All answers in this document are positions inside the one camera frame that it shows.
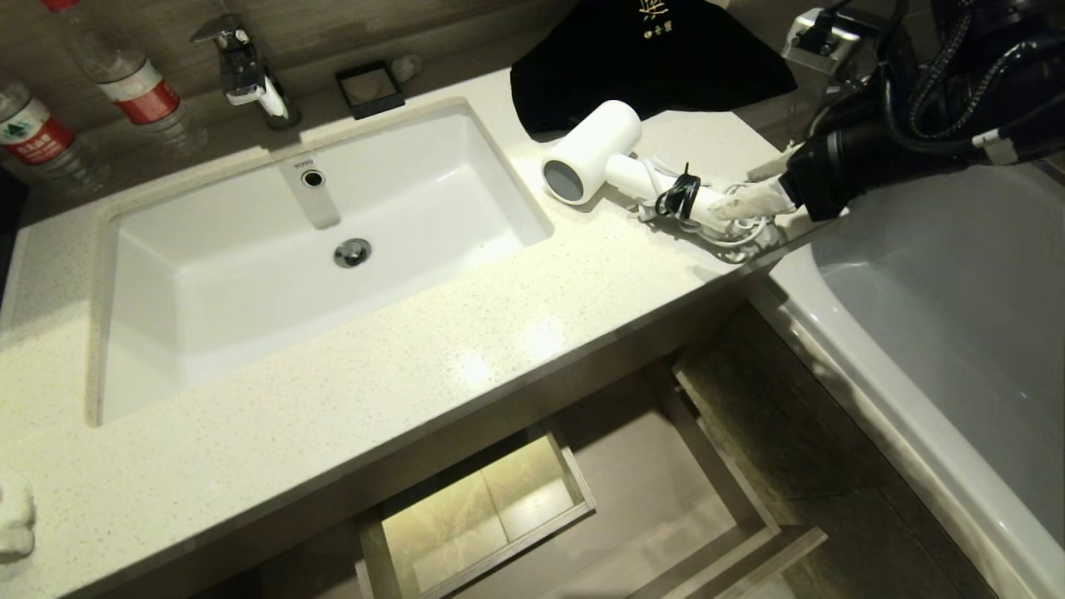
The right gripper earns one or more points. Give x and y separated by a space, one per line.
832 170

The white hair dryer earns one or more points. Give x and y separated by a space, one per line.
595 141

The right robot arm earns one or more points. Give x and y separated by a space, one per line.
957 75

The large open drawer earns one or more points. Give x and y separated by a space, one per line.
666 491

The small open drawer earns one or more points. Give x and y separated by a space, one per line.
482 516

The black cloth bag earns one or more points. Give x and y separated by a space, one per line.
649 58

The white bathtub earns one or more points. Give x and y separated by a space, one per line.
957 316

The small grey pebble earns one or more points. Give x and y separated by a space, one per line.
406 66

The black square soap dish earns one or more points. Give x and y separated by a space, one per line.
370 87

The chrome sink drain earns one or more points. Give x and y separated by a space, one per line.
353 252

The white sink basin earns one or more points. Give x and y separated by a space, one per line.
316 274

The chrome faucet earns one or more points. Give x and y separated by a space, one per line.
245 71

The plastic bottle red label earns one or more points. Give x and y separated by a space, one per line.
42 137
137 87

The white towel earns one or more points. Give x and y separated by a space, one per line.
12 516

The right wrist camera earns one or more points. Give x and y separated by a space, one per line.
824 42

